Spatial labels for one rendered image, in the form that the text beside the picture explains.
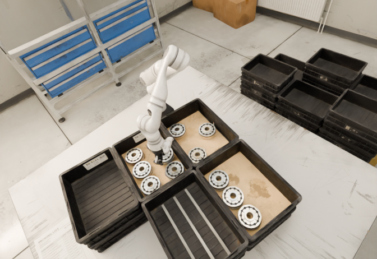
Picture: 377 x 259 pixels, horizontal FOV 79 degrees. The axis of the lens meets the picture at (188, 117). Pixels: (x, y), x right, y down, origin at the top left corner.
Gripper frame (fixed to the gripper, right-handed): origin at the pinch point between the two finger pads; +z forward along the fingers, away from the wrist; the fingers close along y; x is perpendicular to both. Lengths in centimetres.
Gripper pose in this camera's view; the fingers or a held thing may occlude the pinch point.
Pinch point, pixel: (162, 159)
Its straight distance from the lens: 128.7
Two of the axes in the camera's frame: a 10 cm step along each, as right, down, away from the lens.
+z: 1.3, 6.5, 7.5
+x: 9.7, 0.8, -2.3
